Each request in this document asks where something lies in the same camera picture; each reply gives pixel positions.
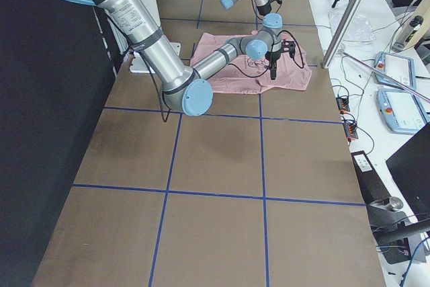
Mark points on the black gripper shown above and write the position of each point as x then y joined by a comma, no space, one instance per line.
263,9
274,57

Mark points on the pink Snoopy t-shirt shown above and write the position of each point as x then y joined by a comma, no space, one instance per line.
245,75

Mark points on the upper orange black connector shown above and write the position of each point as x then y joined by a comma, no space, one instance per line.
343,104

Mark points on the orange black connector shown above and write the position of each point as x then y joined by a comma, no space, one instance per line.
343,104
350,129

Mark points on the clear plastic bag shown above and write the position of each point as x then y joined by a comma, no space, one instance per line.
359,30

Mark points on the lower orange black connector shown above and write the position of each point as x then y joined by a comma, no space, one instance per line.
350,129

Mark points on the upper teach pendant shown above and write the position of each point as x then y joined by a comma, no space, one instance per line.
400,68

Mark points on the teach pendant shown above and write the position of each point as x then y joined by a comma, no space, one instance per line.
400,68
402,112

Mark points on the lower teach pendant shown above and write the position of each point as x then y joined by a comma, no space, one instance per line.
402,112

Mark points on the black box with label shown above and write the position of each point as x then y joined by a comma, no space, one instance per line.
371,186

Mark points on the black monitor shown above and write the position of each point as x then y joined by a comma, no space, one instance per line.
409,168

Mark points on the silver knob black stand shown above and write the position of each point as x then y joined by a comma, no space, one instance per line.
397,237

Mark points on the aluminium frame post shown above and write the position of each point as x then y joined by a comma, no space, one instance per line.
337,39

